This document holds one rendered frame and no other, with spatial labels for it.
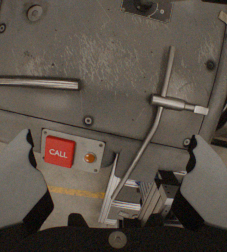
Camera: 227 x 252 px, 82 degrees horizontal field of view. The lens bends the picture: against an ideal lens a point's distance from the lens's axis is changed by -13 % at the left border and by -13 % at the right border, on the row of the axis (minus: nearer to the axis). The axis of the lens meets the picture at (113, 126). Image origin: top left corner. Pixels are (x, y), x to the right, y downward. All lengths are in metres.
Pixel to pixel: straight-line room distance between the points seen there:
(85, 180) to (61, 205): 0.59
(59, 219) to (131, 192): 1.28
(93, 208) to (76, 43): 2.09
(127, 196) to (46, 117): 1.54
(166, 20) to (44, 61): 0.24
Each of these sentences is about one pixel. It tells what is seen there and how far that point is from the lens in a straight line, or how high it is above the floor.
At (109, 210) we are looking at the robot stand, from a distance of 1.92.
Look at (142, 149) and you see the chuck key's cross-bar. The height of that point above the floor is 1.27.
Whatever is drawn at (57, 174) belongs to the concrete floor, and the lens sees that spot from 1.99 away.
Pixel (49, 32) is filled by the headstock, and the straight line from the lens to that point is 0.32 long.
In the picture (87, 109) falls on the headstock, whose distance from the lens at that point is 0.29.
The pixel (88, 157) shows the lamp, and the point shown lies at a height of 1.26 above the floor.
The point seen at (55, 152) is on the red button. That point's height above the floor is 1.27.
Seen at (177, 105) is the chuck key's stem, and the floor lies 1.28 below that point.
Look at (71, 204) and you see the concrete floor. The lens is 2.25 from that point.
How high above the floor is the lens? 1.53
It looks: 75 degrees down
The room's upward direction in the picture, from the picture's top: 176 degrees counter-clockwise
